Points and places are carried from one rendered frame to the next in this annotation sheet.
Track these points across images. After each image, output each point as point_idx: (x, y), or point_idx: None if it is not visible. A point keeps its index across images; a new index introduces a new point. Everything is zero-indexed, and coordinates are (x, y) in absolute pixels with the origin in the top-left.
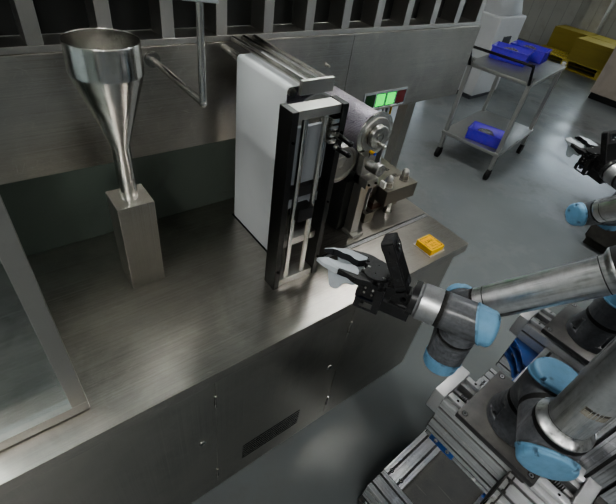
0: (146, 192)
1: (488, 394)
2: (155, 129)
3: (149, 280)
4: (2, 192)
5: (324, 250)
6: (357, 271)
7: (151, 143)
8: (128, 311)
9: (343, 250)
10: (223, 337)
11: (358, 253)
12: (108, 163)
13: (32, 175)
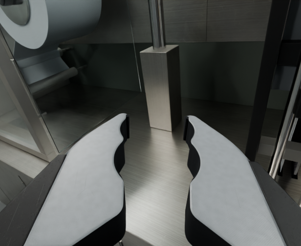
0: (171, 48)
1: None
2: (231, 16)
3: (160, 126)
4: (136, 48)
5: (183, 120)
6: (60, 235)
7: (225, 30)
8: (131, 135)
9: (209, 138)
10: (140, 195)
11: (258, 191)
12: (190, 42)
13: (148, 40)
